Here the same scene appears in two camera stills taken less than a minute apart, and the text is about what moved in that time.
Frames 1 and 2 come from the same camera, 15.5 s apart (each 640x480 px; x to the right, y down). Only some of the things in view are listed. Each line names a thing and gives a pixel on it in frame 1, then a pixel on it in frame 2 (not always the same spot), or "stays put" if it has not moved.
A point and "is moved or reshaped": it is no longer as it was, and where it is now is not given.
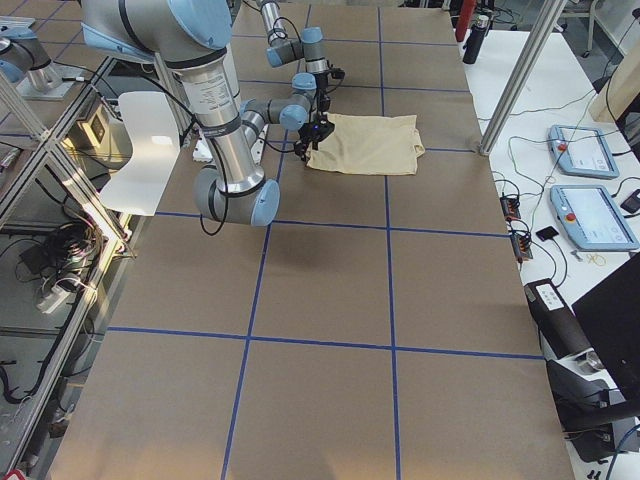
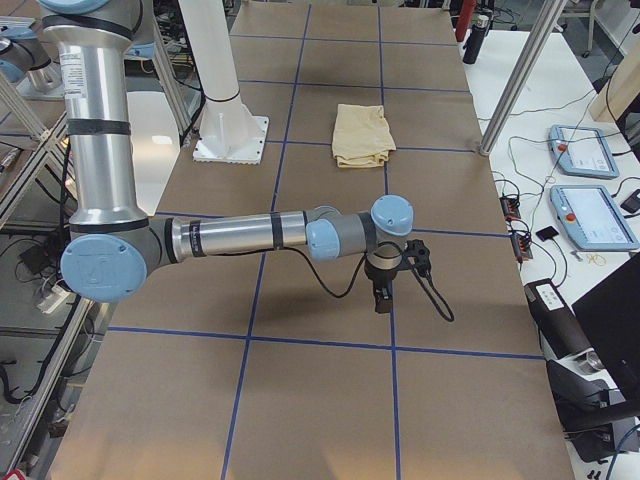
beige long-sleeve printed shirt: x=369 y=144 is moved or reshaped
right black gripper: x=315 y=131 → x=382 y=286
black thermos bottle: x=476 y=35 stays put
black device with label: x=562 y=331 stays put
